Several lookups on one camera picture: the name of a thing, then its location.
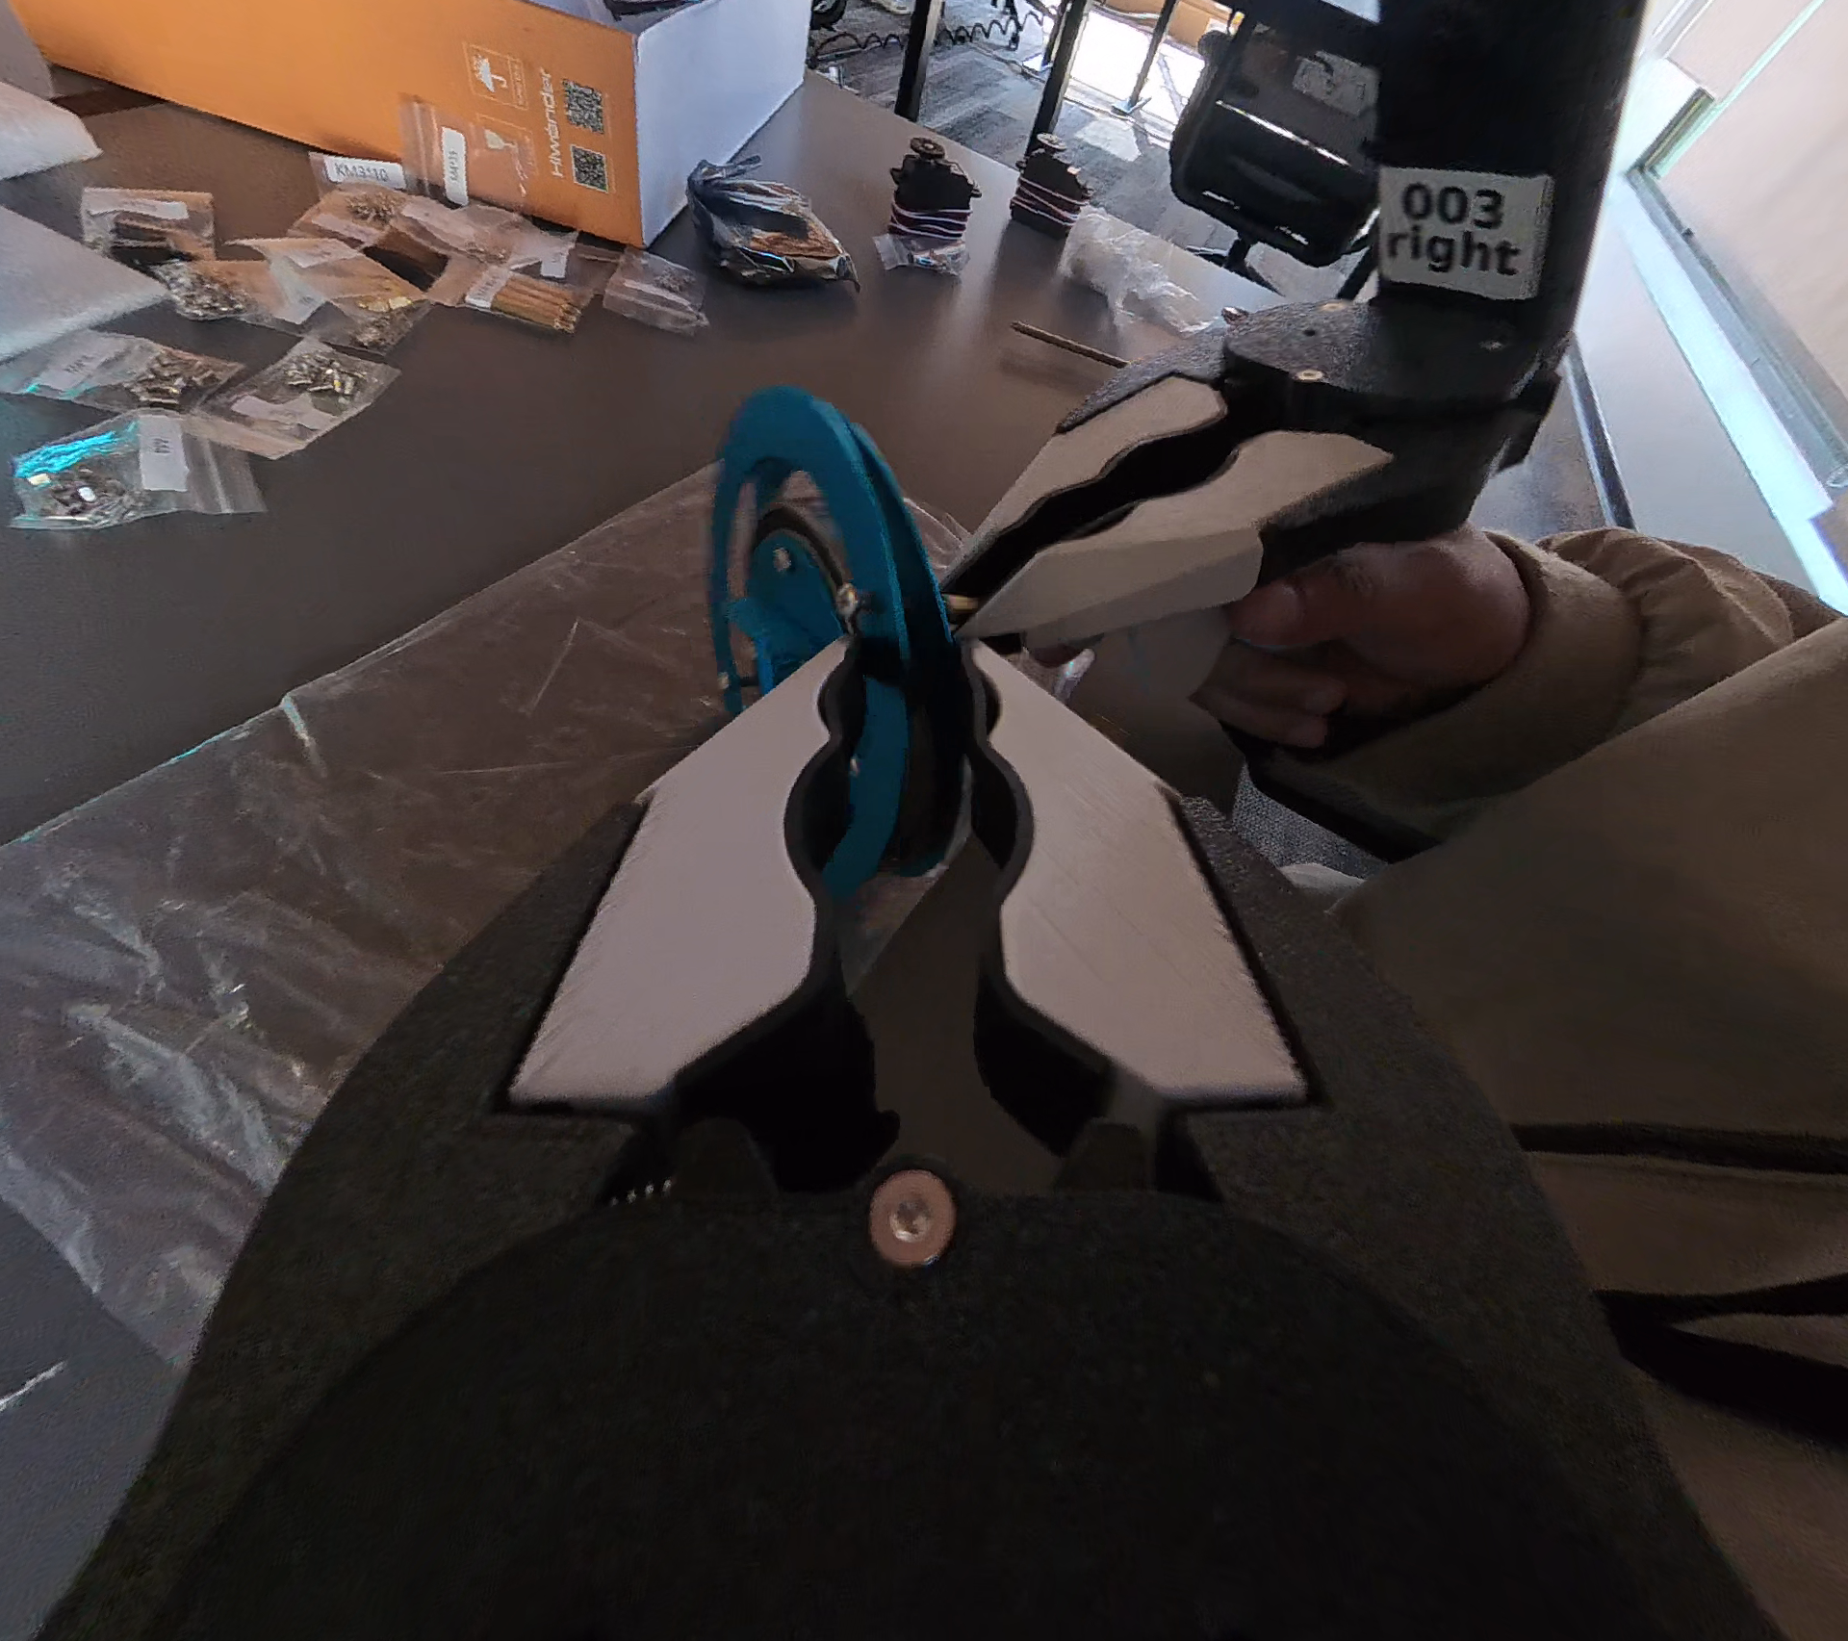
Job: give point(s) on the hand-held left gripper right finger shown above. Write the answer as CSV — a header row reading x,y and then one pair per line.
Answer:
x,y
1155,948

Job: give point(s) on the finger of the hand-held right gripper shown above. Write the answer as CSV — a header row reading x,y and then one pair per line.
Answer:
x,y
1111,436
1155,559

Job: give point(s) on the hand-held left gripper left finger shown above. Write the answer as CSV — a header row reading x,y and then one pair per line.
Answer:
x,y
678,948

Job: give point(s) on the blue metal turntable assembly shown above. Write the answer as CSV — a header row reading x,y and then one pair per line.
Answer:
x,y
809,428

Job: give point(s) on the person's right hand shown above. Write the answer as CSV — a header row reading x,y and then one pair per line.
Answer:
x,y
1386,631

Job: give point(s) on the crumpled clear plastic wrap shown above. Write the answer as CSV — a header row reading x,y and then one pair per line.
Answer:
x,y
1140,270

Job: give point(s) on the black mesh office chair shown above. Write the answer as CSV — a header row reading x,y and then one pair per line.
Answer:
x,y
1271,140

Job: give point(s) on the large clear plastic bag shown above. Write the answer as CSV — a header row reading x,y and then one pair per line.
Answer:
x,y
360,804

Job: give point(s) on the dark shiny component bag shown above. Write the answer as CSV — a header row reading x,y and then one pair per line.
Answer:
x,y
764,226

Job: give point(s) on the person's beige jacket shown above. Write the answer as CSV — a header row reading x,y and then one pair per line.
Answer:
x,y
1660,948

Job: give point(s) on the pile of small hardware bags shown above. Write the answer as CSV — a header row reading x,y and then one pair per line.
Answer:
x,y
331,299

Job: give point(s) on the white foam sheet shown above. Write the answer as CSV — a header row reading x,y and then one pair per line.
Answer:
x,y
71,284

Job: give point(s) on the orange and white cardboard box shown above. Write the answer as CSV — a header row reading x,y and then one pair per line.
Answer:
x,y
289,39

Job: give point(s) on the white foam block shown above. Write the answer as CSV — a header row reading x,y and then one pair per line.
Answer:
x,y
43,134

